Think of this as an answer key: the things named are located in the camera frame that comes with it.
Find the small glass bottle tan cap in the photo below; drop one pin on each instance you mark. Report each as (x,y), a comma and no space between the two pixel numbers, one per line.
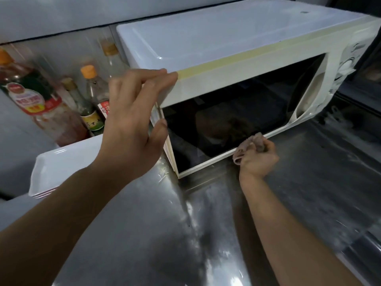
(86,116)

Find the glass window aluminium frame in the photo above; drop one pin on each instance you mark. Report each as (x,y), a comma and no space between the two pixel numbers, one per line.
(89,14)

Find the person's right hand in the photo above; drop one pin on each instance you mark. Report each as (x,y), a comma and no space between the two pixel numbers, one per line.
(259,162)

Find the brown cloth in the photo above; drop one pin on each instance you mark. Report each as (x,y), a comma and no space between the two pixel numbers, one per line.
(254,141)

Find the white microwave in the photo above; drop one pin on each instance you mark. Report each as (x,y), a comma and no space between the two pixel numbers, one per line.
(208,26)

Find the white rectangular plate red underside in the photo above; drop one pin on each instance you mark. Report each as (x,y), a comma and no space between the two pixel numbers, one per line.
(65,163)

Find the person's left forearm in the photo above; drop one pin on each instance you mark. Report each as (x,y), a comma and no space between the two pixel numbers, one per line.
(59,229)

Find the person's right forearm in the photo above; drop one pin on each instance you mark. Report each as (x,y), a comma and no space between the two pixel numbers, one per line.
(291,241)

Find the stainless steel table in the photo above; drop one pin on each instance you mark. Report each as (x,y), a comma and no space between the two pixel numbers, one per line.
(297,190)

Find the person's left hand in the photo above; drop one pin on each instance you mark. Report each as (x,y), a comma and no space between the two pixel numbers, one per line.
(131,131)

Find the plain white rectangular plate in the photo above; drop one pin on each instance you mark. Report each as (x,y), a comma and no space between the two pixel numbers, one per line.
(41,197)

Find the large ketchup bottle orange cap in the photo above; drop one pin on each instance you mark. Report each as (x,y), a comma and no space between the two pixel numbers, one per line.
(35,98)

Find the low grey cabinet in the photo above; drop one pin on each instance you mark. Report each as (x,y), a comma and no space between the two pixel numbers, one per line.
(15,211)

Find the dark sauce bottle orange cap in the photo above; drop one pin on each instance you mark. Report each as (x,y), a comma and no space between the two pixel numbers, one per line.
(95,89)

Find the clear bottle green label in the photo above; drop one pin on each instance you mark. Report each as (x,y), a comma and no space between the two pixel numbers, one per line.
(111,59)

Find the white plate orange print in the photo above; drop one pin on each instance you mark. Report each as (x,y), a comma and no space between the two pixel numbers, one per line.
(44,194)

